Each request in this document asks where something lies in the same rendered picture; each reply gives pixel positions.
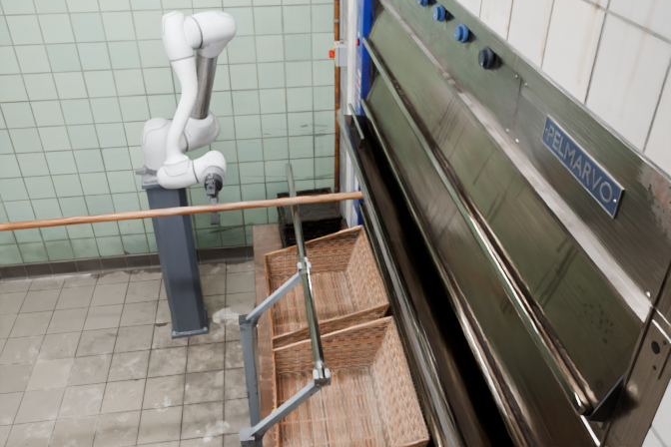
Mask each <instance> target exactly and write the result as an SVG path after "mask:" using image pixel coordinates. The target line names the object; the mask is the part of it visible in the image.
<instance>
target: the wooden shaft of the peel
mask: <svg viewBox="0 0 671 447"><path fill-rule="evenodd" d="M357 199H363V195H362V193H361V192H350V193H339V194H328V195H317V196H305V197H294V198H283V199H272V200H261V201H249V202H238V203H227V204H216V205H205V206H193V207H182V208H171V209H160V210H149V211H137V212H126V213H115V214H104V215H93V216H81V217H70V218H59V219H48V220H37V221H26V222H14V223H0V231H6V230H17V229H28V228H39V227H50V226H61V225H72V224H93V223H104V222H115V221H126V220H137V219H148V218H159V217H170V216H181V215H192V214H203V213H214V212H225V211H236V210H247V209H258V208H269V207H280V206H291V205H302V204H313V203H324V202H335V201H346V200H357Z"/></svg>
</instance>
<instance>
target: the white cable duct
mask: <svg viewBox="0 0 671 447"><path fill-rule="evenodd" d="M352 39H353V0H348V27H347V114H348V115H351V112H350V109H349V107H348V103H352ZM350 167H351V160H350V158H349V155H348V152H347V150H346V192H347V193H350ZM345 218H346V221H347V224H348V228H350V200H346V208H345Z"/></svg>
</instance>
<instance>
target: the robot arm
mask: <svg viewBox="0 0 671 447"><path fill-rule="evenodd" d="M161 28H162V37H163V42H164V46H165V49H166V52H167V54H168V57H169V59H170V62H171V64H172V66H173V68H174V70H175V72H176V74H177V76H178V78H179V80H180V83H181V86H182V98H181V101H180V104H179V107H178V110H177V112H176V115H175V118H174V120H173V123H172V122H171V121H169V120H167V119H164V118H154V119H151V120H149V121H148V122H147V123H146V124H145V125H144V127H143V130H142V135H141V144H142V152H143V156H144V160H145V166H144V167H143V168H139V169H135V174H136V175H137V176H145V178H144V184H150V183H157V182H159V184H160V185H161V186H162V187H164V188H165V189H180V188H186V187H190V186H192V185H195V184H198V183H204V187H205V190H206V191H207V196H210V201H211V204H212V205H216V204H217V203H218V201H219V191H220V190H221V189H222V188H223V184H224V180H225V174H226V170H227V165H226V161H225V159H224V156H223V155H222V154H221V153H220V152H218V151H210V152H208V153H206V154H205V155H204V156H202V157H201V158H199V159H196V160H193V161H190V160H189V158H188V157H187V156H185V155H184V153H186V152H190V151H193V150H196V149H199V148H201V147H204V146H206V145H208V144H210V143H211V142H213V141H214V140H215V139H216V138H217V137H218V135H219V134H220V131H221V125H220V122H219V120H218V118H217V117H216V116H215V115H214V114H213V113H212V112H211V111H210V104H211V98H212V92H213V86H214V80H215V74H216V68H217V62H218V56H219V55H220V54H221V53H222V52H223V50H224V49H225V47H226V46H227V44H228V43H229V41H231V40H232V39H233V38H234V37H235V35H236V33H237V24H236V21H235V19H234V18H233V16H232V15H230V14H228V13H226V12H223V11H207V12H202V13H197V14H194V15H192V16H188V17H185V16H184V14H183V13H181V12H178V11H173V12H170V13H168V14H165V15H164V16H163V18H162V24H161ZM194 50H195V55H194ZM211 197H212V198H213V199H211Z"/></svg>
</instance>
